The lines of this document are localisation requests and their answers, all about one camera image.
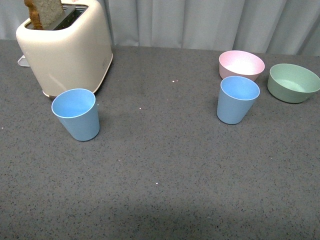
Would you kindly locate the green bowl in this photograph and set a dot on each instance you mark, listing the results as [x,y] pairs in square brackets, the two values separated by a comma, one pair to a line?
[292,83]

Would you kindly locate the cream two-slot toaster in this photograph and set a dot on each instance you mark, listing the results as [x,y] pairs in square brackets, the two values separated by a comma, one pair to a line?
[73,52]

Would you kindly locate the pink bowl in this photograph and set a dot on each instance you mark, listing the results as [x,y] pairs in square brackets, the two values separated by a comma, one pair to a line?
[240,63]

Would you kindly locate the white power plug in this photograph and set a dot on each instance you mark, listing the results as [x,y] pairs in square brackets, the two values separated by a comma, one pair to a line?
[22,61]

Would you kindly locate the blue cup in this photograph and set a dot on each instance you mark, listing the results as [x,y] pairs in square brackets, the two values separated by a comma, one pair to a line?
[236,96]
[77,110]

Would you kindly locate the grey curtain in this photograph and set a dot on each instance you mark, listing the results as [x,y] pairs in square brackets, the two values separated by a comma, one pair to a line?
[290,27]

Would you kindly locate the brown toast slice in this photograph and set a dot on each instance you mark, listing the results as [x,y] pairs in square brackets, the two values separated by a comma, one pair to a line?
[43,13]

